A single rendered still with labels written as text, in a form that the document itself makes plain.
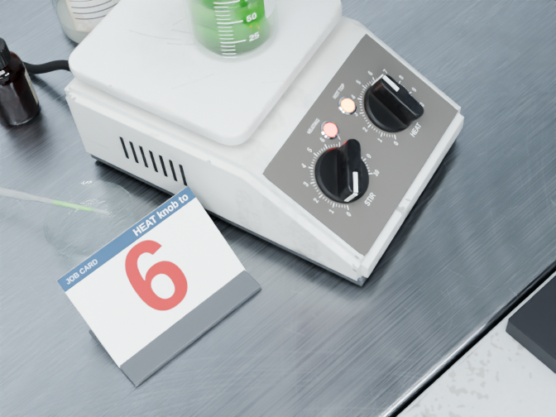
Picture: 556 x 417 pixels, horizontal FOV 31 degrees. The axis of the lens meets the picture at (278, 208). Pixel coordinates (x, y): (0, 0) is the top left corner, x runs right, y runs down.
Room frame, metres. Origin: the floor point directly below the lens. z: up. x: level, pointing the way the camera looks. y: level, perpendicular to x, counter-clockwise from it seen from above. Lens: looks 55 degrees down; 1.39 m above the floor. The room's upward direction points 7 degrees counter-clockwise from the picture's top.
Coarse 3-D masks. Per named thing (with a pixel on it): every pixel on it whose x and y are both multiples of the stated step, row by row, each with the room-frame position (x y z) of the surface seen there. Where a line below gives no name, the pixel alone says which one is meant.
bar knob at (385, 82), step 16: (384, 80) 0.37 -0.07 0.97; (368, 96) 0.37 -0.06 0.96; (384, 96) 0.37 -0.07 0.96; (400, 96) 0.36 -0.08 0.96; (368, 112) 0.36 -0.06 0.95; (384, 112) 0.36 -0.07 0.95; (400, 112) 0.36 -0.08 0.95; (416, 112) 0.35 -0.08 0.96; (384, 128) 0.35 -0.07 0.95; (400, 128) 0.35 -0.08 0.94
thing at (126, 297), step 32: (160, 224) 0.32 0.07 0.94; (192, 224) 0.32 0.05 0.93; (128, 256) 0.30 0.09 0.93; (160, 256) 0.30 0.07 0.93; (192, 256) 0.30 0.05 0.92; (224, 256) 0.30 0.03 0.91; (96, 288) 0.28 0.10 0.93; (128, 288) 0.28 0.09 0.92; (160, 288) 0.29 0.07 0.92; (192, 288) 0.29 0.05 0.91; (96, 320) 0.27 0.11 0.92; (128, 320) 0.27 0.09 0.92; (160, 320) 0.27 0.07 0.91
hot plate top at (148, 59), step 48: (144, 0) 0.44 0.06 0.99; (288, 0) 0.42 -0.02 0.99; (336, 0) 0.42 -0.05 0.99; (96, 48) 0.41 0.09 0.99; (144, 48) 0.40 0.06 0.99; (192, 48) 0.40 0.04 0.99; (288, 48) 0.39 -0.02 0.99; (144, 96) 0.36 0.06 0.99; (192, 96) 0.36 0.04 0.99; (240, 96) 0.36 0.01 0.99
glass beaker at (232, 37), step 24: (192, 0) 0.39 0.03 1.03; (216, 0) 0.38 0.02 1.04; (240, 0) 0.38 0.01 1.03; (264, 0) 0.39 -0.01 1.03; (192, 24) 0.39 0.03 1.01; (216, 24) 0.38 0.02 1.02; (240, 24) 0.38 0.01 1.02; (264, 24) 0.39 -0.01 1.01; (216, 48) 0.38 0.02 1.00; (240, 48) 0.38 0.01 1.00; (264, 48) 0.38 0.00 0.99
